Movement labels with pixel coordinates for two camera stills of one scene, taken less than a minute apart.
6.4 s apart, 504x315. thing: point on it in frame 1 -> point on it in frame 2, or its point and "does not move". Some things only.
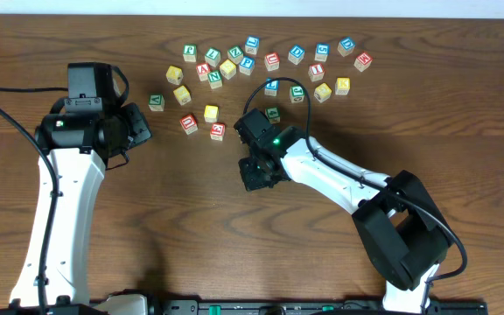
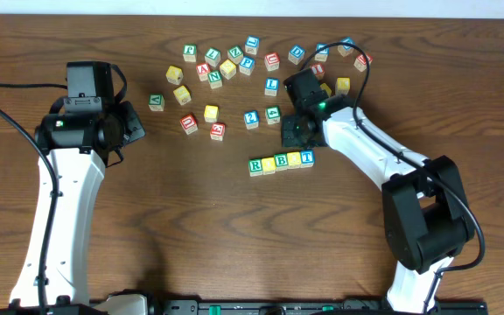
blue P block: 247,65 does not move
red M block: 363,61 does not move
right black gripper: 250,180 -> 288,138
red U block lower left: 189,123 does not move
